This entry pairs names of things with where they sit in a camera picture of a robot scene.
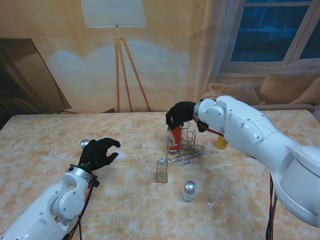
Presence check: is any left arm red black cable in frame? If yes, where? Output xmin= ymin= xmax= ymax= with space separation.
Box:
xmin=63 ymin=173 xmax=101 ymax=240

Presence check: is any square clear glass oil bottle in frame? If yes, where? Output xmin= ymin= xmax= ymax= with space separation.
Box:
xmin=156 ymin=157 xmax=169 ymax=184

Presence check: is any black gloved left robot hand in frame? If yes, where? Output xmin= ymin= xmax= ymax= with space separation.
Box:
xmin=77 ymin=137 xmax=122 ymax=173

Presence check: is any yellow squeeze bottle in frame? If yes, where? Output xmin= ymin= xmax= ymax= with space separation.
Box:
xmin=216 ymin=134 xmax=228 ymax=150

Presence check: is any chrome wire condiment rack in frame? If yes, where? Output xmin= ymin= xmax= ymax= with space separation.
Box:
xmin=165 ymin=121 xmax=205 ymax=166

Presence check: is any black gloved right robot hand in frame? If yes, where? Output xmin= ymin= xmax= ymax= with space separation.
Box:
xmin=165 ymin=101 xmax=201 ymax=132

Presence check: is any red squeeze bottle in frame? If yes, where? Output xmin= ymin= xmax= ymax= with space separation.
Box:
xmin=167 ymin=126 xmax=183 ymax=151

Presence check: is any glass salt shaker metal lid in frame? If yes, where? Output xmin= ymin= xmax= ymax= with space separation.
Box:
xmin=182 ymin=180 xmax=197 ymax=202

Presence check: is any right arm red cable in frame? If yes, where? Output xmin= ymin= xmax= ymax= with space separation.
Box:
xmin=191 ymin=112 xmax=278 ymax=240

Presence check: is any printed tripod floor lamp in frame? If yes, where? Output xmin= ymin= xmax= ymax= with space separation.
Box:
xmin=80 ymin=0 xmax=152 ymax=113

